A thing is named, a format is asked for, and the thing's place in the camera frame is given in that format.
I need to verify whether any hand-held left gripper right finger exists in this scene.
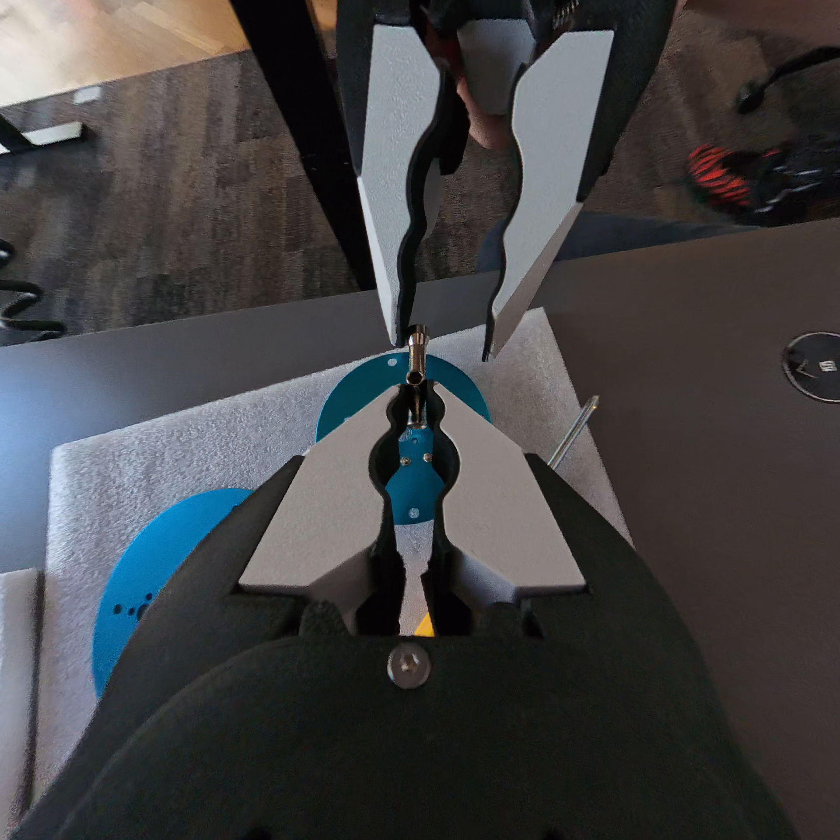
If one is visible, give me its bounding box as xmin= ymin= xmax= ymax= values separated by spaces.
xmin=420 ymin=382 xmax=586 ymax=635

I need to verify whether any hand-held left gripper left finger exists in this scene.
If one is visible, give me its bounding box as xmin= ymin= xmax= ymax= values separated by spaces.
xmin=238 ymin=384 xmax=403 ymax=635

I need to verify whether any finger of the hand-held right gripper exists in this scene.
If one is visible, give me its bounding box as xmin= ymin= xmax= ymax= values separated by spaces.
xmin=356 ymin=23 xmax=466 ymax=350
xmin=481 ymin=28 xmax=618 ymax=364

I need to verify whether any blue disc with brass standoffs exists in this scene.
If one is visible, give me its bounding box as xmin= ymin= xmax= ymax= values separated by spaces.
xmin=315 ymin=351 xmax=493 ymax=526

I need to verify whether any silver socket wrench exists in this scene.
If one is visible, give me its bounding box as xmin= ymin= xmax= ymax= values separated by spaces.
xmin=403 ymin=325 xmax=431 ymax=427

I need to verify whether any black desk leg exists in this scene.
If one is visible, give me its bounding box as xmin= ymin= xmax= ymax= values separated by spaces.
xmin=230 ymin=0 xmax=378 ymax=293

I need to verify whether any grey desk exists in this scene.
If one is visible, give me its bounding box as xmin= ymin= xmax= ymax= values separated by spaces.
xmin=0 ymin=220 xmax=840 ymax=840

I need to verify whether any round desk control button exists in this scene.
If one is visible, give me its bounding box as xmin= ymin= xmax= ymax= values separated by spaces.
xmin=781 ymin=332 xmax=840 ymax=398

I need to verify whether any person's right hand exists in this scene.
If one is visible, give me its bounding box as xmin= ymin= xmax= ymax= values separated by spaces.
xmin=459 ymin=75 xmax=519 ymax=153

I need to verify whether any red black striped object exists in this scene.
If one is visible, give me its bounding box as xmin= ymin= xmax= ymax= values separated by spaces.
xmin=686 ymin=143 xmax=788 ymax=211

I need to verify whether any black office chair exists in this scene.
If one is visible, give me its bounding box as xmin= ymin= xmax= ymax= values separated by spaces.
xmin=735 ymin=46 xmax=840 ymax=116

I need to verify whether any white foam sheet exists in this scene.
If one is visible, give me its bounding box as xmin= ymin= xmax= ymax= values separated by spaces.
xmin=29 ymin=307 xmax=634 ymax=808

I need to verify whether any large blue disc with cutout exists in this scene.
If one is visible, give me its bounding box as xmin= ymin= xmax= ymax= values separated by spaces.
xmin=92 ymin=487 xmax=257 ymax=700

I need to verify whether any yellow handled screwdriver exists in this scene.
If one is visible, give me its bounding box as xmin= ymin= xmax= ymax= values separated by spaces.
xmin=413 ymin=395 xmax=600 ymax=637

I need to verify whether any black coiled cable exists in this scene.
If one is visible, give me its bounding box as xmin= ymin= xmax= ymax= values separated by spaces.
xmin=0 ymin=239 xmax=67 ymax=342

